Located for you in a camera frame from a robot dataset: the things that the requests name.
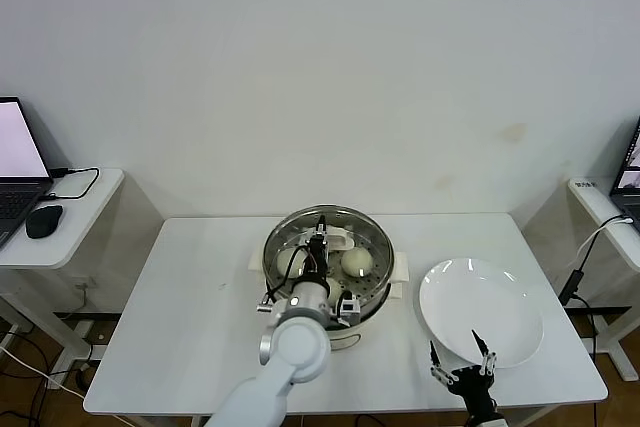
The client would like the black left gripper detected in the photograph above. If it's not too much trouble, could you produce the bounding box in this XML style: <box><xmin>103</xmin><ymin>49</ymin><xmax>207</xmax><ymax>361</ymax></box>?
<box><xmin>298</xmin><ymin>214</ymin><xmax>329</xmax><ymax>284</ymax></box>

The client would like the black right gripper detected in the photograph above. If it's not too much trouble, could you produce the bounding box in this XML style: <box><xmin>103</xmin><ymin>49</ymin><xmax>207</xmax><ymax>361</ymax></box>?
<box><xmin>428</xmin><ymin>329</ymin><xmax>499</xmax><ymax>418</ymax></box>

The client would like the white steamed baozi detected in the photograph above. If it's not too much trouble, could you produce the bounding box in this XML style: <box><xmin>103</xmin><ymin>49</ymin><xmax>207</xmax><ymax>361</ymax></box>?
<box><xmin>324</xmin><ymin>278</ymin><xmax>347</xmax><ymax>307</ymax></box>
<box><xmin>340</xmin><ymin>249</ymin><xmax>374</xmax><ymax>279</ymax></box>
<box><xmin>275</xmin><ymin>251</ymin><xmax>301</xmax><ymax>278</ymax></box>

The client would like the stainless steel steamer basket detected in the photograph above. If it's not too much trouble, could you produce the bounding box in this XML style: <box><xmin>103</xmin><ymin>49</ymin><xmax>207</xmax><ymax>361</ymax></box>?
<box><xmin>263</xmin><ymin>204</ymin><xmax>395</xmax><ymax>322</ymax></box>

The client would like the white round plate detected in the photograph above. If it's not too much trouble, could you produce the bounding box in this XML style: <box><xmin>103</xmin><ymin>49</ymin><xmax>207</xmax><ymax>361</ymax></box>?
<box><xmin>418</xmin><ymin>257</ymin><xmax>544</xmax><ymax>368</ymax></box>

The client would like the cream electric cooker base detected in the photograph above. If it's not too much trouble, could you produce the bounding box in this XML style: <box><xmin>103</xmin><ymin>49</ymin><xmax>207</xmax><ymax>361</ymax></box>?
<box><xmin>248</xmin><ymin>246</ymin><xmax>412</xmax><ymax>352</ymax></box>

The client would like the white side table with sticker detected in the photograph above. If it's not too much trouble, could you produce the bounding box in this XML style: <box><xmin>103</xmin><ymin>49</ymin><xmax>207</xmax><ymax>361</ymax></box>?
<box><xmin>567</xmin><ymin>176</ymin><xmax>640</xmax><ymax>383</ymax></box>

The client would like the white side table with mouse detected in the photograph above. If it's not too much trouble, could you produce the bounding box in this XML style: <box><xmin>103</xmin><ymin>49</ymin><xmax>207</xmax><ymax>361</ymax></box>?
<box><xmin>0</xmin><ymin>166</ymin><xmax>126</xmax><ymax>348</ymax></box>

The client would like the black computer mouse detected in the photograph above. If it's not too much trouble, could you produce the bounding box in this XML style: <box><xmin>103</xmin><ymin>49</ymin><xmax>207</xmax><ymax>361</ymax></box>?
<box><xmin>24</xmin><ymin>204</ymin><xmax>65</xmax><ymax>240</ymax></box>

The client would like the laptop with blank pink screen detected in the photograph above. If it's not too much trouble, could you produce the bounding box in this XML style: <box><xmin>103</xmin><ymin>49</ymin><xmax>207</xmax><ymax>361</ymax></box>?
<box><xmin>0</xmin><ymin>95</ymin><xmax>55</xmax><ymax>251</ymax></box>

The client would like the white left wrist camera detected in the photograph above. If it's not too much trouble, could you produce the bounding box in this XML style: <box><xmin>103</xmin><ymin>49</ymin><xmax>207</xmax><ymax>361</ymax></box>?
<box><xmin>335</xmin><ymin>293</ymin><xmax>362</xmax><ymax>327</ymax></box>

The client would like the black cable with adapter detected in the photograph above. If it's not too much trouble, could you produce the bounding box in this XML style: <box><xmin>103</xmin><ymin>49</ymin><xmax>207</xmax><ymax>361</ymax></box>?
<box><xmin>558</xmin><ymin>226</ymin><xmax>601</xmax><ymax>361</ymax></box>

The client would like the white laptop cable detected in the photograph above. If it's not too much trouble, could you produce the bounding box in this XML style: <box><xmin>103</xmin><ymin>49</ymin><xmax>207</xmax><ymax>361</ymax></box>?
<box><xmin>576</xmin><ymin>214</ymin><xmax>632</xmax><ymax>268</ymax></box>

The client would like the black laptop cable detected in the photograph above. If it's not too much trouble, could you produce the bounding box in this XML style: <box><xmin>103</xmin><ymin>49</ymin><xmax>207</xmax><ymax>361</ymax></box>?
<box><xmin>40</xmin><ymin>165</ymin><xmax>101</xmax><ymax>199</ymax></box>

